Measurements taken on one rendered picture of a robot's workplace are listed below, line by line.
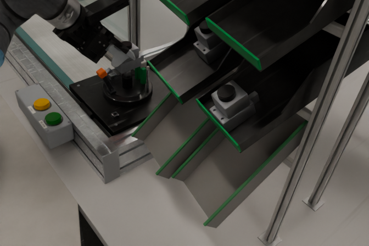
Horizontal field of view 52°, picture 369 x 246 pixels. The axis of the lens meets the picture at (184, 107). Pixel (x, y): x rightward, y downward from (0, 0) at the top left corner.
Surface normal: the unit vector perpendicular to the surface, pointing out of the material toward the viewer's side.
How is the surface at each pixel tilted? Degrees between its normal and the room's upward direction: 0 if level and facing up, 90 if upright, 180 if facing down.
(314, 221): 0
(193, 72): 25
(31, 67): 0
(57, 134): 90
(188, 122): 45
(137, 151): 90
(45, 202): 0
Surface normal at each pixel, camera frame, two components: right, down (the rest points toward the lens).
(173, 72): -0.30, -0.58
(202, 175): -0.56, -0.36
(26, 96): 0.07, -0.77
